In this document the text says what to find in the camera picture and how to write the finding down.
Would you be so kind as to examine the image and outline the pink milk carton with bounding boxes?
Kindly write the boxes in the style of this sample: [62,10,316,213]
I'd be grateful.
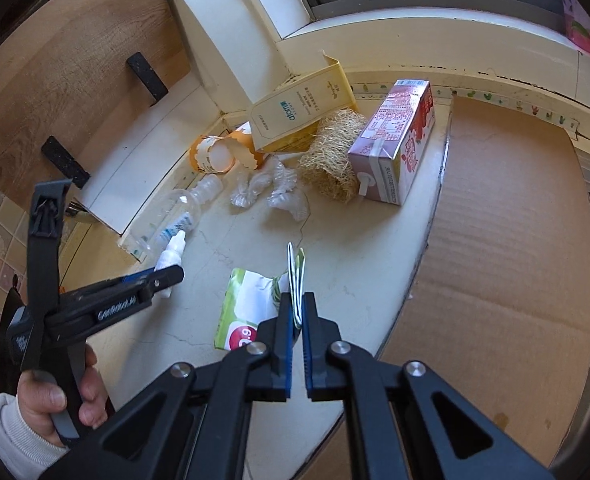
[347,79,436,206]

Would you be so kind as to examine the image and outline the tan loofah sponge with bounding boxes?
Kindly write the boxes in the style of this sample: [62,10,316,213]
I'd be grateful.
[297,110,371,204]

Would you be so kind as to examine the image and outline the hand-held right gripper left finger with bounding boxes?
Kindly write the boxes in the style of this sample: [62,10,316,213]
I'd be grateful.
[40,292,296,480]

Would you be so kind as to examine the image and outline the brown cardboard sheet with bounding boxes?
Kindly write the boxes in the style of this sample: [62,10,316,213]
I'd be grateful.
[320,95,590,480]

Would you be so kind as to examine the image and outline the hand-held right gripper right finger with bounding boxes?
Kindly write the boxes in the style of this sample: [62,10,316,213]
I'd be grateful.
[302,292,556,480]

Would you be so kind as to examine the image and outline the green white packet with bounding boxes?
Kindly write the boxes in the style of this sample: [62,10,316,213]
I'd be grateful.
[214,266,293,354]

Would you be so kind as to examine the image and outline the crumpled clear plastic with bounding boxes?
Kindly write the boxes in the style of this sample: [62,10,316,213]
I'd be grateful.
[267,189,312,222]
[229,177,266,209]
[255,156,301,191]

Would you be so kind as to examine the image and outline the orange paper cup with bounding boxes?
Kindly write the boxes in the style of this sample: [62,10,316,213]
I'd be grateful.
[190,130,266,176]

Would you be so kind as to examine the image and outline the white board stand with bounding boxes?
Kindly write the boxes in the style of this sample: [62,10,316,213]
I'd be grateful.
[78,80,256,251]

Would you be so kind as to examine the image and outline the yellow white carton box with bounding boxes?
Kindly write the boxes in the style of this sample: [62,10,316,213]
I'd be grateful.
[248,50,358,153]

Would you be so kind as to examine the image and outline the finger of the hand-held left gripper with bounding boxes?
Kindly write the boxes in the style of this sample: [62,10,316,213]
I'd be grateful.
[45,266,186,335]
[59,269,160,306]

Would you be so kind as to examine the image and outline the person's left forearm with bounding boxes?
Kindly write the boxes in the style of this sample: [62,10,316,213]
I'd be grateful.
[0,392,68,480]

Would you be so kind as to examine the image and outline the black wire board rack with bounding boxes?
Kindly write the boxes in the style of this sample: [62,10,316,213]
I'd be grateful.
[42,52,169,189]

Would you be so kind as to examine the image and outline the wooden cutting board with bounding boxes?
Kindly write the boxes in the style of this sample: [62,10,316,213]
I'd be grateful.
[0,0,196,191]

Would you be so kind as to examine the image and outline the small white dropper bottle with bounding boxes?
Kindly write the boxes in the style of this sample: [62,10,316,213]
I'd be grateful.
[154,230,188,300]

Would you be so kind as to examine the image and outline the clear plastic bottle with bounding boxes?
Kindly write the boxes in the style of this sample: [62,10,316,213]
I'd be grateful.
[125,174,224,263]

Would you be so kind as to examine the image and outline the person's left hand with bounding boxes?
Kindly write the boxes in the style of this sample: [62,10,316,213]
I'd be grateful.
[16,345,110,448]

